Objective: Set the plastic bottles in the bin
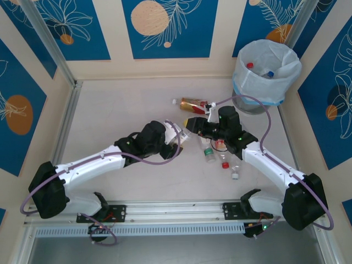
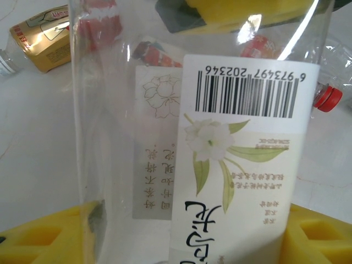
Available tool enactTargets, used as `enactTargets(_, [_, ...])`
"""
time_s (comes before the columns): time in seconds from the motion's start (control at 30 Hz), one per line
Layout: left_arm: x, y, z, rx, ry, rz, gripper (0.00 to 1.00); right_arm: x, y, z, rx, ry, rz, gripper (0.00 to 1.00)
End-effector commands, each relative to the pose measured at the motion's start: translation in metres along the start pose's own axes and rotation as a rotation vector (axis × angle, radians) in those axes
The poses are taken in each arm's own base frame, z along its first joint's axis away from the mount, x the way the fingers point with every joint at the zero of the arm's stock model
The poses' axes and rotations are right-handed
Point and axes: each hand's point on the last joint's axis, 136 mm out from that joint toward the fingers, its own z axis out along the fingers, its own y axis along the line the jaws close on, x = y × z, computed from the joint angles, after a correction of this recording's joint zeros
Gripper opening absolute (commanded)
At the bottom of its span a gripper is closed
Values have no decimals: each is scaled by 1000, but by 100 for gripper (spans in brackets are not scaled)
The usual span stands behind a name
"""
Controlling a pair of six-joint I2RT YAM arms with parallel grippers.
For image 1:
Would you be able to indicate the crushed gold red bottle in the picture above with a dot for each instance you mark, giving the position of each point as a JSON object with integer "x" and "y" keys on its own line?
{"x": 189, "y": 105}

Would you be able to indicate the red cap red label bottle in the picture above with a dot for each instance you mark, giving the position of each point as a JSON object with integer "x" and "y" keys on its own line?
{"x": 220, "y": 145}

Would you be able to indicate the green cap white label bottle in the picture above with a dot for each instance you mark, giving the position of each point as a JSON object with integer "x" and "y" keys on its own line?
{"x": 209, "y": 154}

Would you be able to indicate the clear white cap bottle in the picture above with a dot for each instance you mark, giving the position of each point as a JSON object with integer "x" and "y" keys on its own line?
{"x": 235, "y": 170}

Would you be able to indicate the blue cap cola bottle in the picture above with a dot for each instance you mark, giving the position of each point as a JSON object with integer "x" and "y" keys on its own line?
{"x": 270, "y": 73}

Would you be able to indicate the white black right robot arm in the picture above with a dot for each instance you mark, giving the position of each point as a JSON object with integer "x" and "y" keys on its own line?
{"x": 269, "y": 165}

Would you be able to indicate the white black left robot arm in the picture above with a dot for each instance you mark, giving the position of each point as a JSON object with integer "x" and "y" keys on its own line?
{"x": 90, "y": 165}

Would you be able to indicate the grey round bin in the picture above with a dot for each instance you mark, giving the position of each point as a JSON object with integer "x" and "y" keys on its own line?
{"x": 247, "y": 105}

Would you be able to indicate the trash bin with white bag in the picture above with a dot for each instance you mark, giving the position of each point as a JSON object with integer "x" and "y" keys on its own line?
{"x": 247, "y": 82}

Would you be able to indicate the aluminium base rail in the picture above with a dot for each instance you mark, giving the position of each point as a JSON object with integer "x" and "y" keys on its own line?
{"x": 176, "y": 210}

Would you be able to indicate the blue floral wall panel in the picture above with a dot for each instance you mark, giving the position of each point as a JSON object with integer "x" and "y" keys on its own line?
{"x": 13, "y": 151}
{"x": 347, "y": 209}
{"x": 90, "y": 46}
{"x": 335, "y": 132}
{"x": 30, "y": 33}
{"x": 192, "y": 41}
{"x": 321, "y": 16}
{"x": 2, "y": 217}
{"x": 247, "y": 27}

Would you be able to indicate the grey metal base plate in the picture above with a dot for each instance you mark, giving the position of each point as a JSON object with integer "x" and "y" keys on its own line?
{"x": 176, "y": 251}

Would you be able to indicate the aluminium frame post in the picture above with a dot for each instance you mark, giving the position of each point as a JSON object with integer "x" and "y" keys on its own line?
{"x": 298, "y": 24}
{"x": 52, "y": 46}

